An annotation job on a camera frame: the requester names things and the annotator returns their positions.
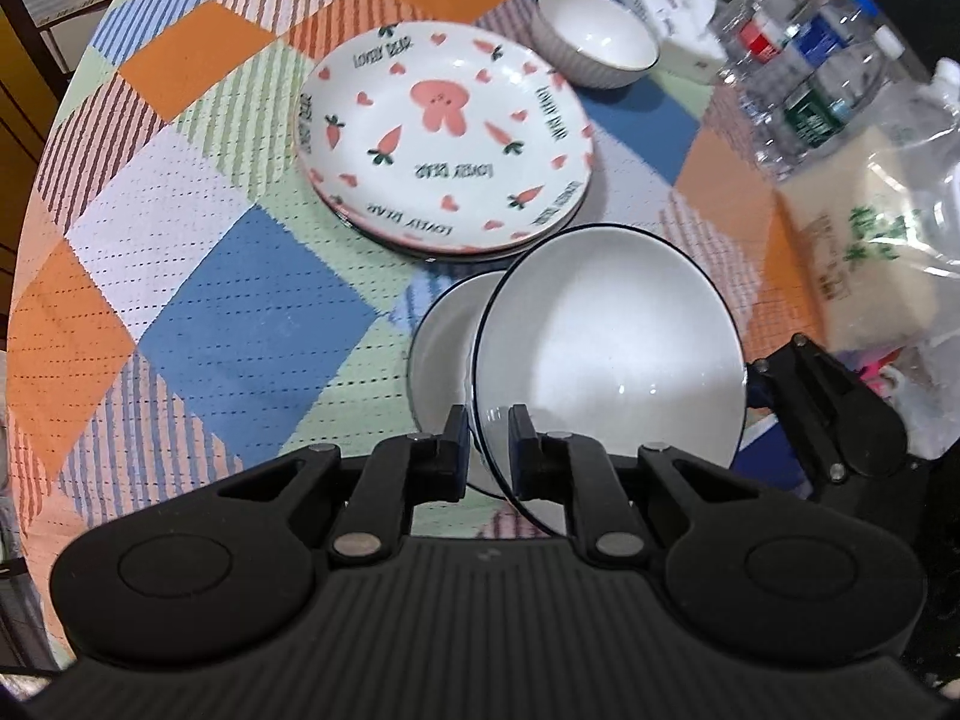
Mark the blue label water bottle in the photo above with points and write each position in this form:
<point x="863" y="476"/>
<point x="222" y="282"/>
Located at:
<point x="814" y="41"/>

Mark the white black-rimmed bowl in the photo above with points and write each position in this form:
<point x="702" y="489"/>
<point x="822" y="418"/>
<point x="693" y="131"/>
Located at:
<point x="442" y="375"/>
<point x="596" y="34"/>
<point x="615" y="345"/>

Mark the patchwork checked tablecloth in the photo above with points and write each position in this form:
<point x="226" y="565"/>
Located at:
<point x="187" y="277"/>

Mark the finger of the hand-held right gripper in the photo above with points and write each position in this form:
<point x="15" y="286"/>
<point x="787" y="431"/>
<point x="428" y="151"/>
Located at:
<point x="802" y="382"/>

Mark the red label water bottle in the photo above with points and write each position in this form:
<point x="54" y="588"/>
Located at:
<point x="757" y="41"/>

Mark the white tissue box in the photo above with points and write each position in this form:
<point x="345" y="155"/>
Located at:
<point x="671" y="22"/>

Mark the rabbit and carrot print plate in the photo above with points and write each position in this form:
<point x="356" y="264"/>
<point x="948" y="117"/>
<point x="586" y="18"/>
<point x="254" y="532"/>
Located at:
<point x="450" y="165"/>

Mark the wooden chair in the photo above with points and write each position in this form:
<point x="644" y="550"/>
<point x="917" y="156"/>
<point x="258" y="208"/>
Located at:
<point x="22" y="127"/>

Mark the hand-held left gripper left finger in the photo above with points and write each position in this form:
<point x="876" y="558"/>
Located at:
<point x="457" y="457"/>

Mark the blue and white package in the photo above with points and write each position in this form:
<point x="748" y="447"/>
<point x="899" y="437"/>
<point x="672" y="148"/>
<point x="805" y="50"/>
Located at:
<point x="772" y="457"/>

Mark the clear plastic rice bag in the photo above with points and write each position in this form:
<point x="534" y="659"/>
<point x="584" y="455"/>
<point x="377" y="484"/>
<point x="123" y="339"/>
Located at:
<point x="877" y="240"/>

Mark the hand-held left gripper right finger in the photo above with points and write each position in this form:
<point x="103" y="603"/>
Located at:
<point x="521" y="457"/>

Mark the green label water bottle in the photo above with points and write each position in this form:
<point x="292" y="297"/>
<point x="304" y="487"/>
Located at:
<point x="814" y="116"/>

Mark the white plastic bag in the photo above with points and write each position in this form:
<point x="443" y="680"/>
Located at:
<point x="926" y="405"/>

